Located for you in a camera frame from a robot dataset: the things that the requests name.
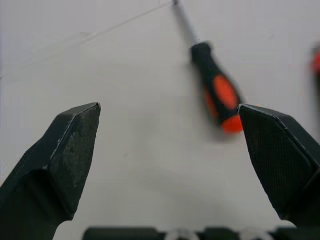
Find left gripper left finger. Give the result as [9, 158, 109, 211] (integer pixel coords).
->
[0, 102, 102, 240]

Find black and orange screwdriver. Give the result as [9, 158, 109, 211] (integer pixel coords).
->
[172, 0, 245, 135]

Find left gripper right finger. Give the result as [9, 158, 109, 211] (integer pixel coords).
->
[236, 103, 320, 240]

